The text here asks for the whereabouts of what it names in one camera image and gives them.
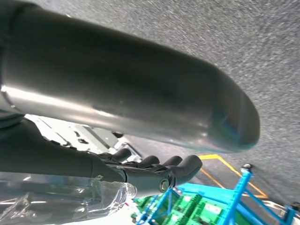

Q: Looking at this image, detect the blue metal shelf rack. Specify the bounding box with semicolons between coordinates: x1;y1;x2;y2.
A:
136;164;300;225

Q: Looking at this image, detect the green plastic crate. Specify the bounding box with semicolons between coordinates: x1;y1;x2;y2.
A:
131;195;166;225
161;194;225;225

